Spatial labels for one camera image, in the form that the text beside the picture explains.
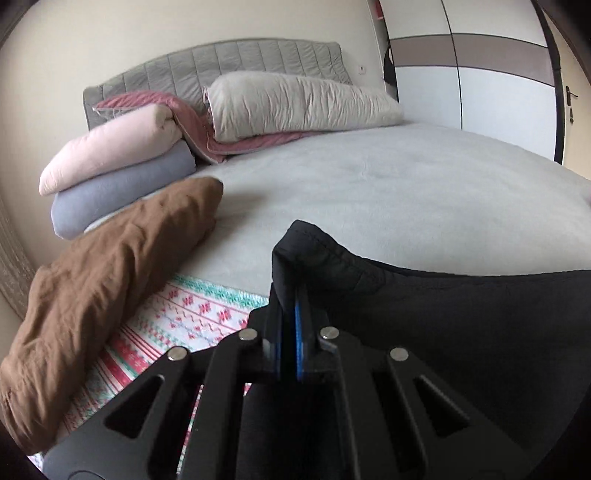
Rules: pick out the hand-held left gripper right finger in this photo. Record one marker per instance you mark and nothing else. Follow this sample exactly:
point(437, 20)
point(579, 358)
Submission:
point(302, 337)

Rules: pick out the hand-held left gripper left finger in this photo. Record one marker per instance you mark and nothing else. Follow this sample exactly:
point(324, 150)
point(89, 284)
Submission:
point(277, 355)

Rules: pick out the black jacket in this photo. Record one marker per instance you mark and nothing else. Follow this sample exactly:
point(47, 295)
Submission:
point(461, 332)

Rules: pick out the patterned bed sheet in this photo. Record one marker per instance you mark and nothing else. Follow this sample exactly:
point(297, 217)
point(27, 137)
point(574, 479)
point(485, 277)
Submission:
point(184, 318)

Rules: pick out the grey bed blanket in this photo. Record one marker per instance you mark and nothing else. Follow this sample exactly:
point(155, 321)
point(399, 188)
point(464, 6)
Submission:
point(392, 198)

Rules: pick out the brown pillow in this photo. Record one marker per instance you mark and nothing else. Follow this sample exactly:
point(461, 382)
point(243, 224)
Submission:
point(106, 286)

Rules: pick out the lavender grey pillow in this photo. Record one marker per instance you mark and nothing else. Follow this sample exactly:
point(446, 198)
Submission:
point(124, 189)

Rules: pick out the white crinkled pillow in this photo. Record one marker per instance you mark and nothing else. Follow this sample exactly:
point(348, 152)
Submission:
point(300, 104)

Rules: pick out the pink quilted blanket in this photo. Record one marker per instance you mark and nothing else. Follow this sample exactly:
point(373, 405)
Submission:
point(184, 121)

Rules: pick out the pink folded pillow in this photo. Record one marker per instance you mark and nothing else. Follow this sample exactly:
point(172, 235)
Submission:
point(106, 147)

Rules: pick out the black hanging item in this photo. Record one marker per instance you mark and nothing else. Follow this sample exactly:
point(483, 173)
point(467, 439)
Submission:
point(390, 69)

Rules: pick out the grey padded headboard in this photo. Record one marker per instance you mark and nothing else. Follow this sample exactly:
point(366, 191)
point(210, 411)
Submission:
point(258, 57)

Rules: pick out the white and taupe wardrobe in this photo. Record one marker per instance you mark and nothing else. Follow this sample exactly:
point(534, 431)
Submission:
point(498, 92)

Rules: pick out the white door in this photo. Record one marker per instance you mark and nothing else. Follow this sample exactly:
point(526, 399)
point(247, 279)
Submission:
point(576, 138)

